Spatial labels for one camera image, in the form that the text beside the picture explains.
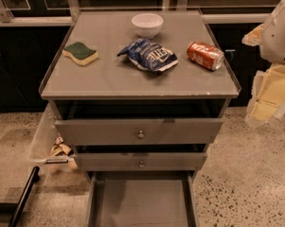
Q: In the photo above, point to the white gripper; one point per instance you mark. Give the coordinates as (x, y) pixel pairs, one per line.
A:
(278, 37)

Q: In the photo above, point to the blue chip bag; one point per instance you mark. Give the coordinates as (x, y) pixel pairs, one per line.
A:
(149, 56)

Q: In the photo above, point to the grey drawer cabinet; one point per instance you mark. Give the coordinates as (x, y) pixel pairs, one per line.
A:
(112, 88)

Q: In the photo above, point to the grey middle drawer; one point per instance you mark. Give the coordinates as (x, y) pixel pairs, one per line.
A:
(162, 161)

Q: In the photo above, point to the grey drawer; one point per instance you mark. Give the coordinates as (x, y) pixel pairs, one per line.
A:
(142, 199)
(162, 161)
(139, 131)

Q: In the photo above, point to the grey top drawer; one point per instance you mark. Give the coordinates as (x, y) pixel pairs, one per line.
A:
(139, 131)

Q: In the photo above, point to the grey bottom drawer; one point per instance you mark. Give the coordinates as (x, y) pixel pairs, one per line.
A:
(142, 199)

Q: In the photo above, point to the red soda can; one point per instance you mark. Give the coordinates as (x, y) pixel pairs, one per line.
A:
(208, 56)

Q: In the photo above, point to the white ceramic bowl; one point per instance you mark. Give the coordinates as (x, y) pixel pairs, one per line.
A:
(147, 25)

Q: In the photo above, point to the green yellow sponge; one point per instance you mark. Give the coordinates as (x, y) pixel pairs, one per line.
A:
(80, 54)

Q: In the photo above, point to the crumpled wrapper in bin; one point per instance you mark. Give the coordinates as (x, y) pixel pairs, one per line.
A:
(60, 148)

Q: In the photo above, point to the clear plastic bin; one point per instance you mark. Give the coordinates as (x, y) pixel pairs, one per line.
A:
(42, 144)

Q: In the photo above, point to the metal railing frame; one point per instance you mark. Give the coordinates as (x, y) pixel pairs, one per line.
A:
(25, 12)

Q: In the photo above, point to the black bar handle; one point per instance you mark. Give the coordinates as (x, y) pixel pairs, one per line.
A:
(20, 205)

